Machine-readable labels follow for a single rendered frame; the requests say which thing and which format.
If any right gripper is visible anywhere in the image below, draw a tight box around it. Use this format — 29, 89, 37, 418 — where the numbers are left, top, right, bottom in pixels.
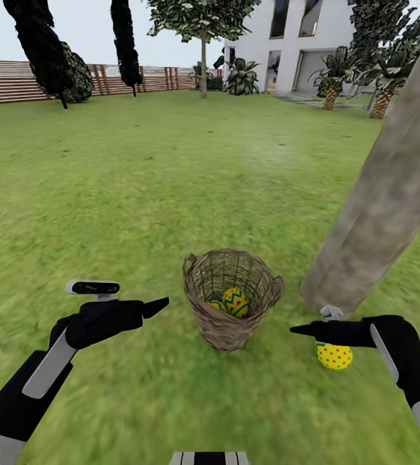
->
290, 320, 357, 347

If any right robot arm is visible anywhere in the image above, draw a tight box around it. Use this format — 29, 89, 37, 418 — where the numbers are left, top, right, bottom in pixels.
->
290, 305, 420, 428

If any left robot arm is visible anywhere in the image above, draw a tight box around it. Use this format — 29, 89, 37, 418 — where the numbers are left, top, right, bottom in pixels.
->
0, 280, 169, 465

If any wicker basket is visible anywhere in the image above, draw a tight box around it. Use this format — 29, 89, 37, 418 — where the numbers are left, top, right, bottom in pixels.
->
182, 247, 284, 353

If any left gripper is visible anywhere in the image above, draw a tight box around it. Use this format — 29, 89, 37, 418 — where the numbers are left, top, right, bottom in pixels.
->
76, 297, 169, 345

